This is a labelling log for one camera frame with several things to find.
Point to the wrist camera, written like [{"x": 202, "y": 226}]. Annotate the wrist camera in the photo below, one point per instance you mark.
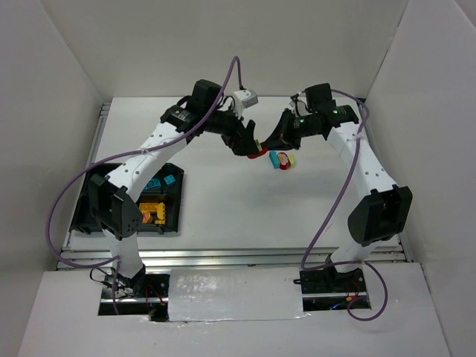
[
  {"x": 298, "y": 106},
  {"x": 244, "y": 98}
]

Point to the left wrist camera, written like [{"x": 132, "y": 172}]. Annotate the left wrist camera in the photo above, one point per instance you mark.
[{"x": 244, "y": 98}]

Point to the yellow lego brick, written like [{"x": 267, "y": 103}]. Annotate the yellow lego brick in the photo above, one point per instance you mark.
[{"x": 161, "y": 214}]

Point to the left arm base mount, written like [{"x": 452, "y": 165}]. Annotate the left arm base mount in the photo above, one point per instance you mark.
[{"x": 151, "y": 300}]

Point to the small blue lego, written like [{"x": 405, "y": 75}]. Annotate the small blue lego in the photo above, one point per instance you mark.
[{"x": 170, "y": 180}]

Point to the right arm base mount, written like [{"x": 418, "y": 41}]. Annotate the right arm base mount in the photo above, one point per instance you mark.
[{"x": 326, "y": 290}]

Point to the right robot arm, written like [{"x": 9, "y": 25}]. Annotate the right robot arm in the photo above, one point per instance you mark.
[{"x": 383, "y": 205}]

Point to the orange L-shaped lego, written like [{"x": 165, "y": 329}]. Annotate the orange L-shaped lego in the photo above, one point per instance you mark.
[{"x": 148, "y": 206}]

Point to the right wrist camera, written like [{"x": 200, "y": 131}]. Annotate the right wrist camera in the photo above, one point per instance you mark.
[{"x": 298, "y": 106}]

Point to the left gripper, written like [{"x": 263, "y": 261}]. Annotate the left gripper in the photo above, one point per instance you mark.
[{"x": 235, "y": 134}]

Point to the orange printed lego brick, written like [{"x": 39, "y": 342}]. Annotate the orange printed lego brick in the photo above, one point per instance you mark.
[{"x": 146, "y": 217}]

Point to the black compartment tray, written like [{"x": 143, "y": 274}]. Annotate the black compartment tray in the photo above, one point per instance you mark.
[{"x": 85, "y": 223}]

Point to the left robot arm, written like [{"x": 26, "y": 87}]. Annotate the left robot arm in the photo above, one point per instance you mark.
[{"x": 113, "y": 198}]

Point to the red arch lego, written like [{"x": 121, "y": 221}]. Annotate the red arch lego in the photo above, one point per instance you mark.
[{"x": 259, "y": 154}]

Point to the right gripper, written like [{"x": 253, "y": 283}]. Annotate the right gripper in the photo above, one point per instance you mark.
[{"x": 284, "y": 129}]

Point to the aluminium front rail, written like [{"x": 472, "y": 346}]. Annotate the aluminium front rail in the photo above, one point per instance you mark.
[{"x": 156, "y": 259}]

